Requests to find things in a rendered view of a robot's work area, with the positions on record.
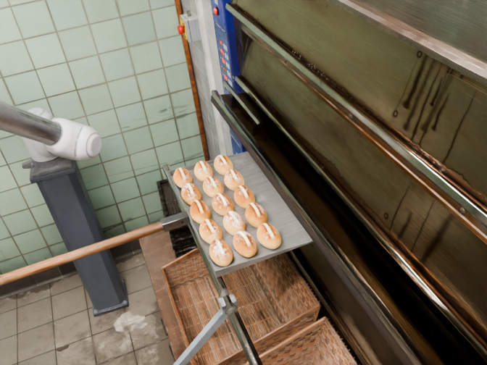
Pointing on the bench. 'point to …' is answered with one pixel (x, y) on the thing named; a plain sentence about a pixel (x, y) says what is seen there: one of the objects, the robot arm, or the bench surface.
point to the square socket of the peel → (175, 221)
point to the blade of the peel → (287, 223)
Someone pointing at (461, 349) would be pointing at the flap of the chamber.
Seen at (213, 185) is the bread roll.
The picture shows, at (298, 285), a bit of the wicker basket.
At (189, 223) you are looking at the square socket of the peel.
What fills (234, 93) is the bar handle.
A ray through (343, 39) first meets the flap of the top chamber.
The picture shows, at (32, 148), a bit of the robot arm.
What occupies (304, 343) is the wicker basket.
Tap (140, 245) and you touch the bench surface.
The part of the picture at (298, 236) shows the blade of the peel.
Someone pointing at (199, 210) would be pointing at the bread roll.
